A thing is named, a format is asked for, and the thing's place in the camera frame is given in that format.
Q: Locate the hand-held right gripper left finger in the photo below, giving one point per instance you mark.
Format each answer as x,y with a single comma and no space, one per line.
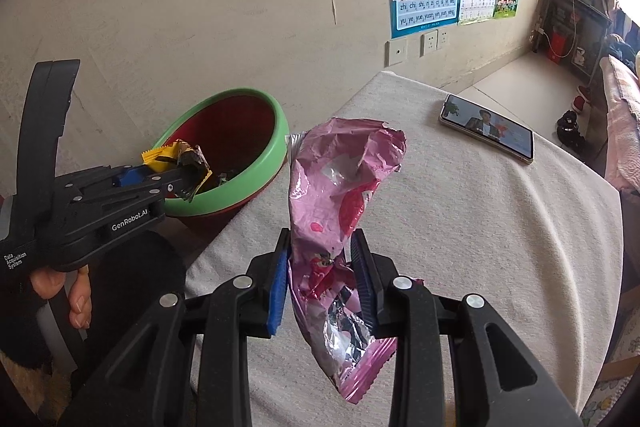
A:
277,297

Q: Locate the pink blanket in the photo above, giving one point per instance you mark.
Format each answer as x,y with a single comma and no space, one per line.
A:
622,122

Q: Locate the white table cloth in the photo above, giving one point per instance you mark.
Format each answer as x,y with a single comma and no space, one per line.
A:
475,232

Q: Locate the white blank wall plate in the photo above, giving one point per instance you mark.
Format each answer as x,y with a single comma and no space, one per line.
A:
396,53

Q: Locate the person's left forearm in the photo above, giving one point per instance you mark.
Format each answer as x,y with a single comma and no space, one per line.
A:
30,384

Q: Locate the smartphone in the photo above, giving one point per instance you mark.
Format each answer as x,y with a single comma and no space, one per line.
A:
487,127

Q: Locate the red shoe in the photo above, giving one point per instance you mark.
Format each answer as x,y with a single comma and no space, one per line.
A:
581,99

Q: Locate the pink foil snack bag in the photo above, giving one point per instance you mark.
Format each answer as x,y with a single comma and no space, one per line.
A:
340,187

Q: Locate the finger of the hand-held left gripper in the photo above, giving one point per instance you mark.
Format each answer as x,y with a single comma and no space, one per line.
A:
127,177
160,187

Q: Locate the yellow and black candy wrapper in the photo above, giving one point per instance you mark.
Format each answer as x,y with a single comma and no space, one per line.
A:
170,154

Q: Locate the white wall socket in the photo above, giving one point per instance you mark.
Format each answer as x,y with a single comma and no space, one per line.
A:
444,38
429,42

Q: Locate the person's left hand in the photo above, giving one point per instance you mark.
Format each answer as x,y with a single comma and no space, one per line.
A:
79,302

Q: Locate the green and red basin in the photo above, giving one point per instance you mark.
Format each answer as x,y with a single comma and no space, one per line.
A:
240,132

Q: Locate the dark storage shelf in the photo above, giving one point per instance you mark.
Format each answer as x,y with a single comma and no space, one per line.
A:
575,17

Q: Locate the red bin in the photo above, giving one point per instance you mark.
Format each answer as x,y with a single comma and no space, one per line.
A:
557,46

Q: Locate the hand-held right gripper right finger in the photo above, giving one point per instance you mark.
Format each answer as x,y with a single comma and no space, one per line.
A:
364,292

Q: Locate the black shoes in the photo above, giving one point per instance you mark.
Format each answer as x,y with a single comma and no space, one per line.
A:
570,127

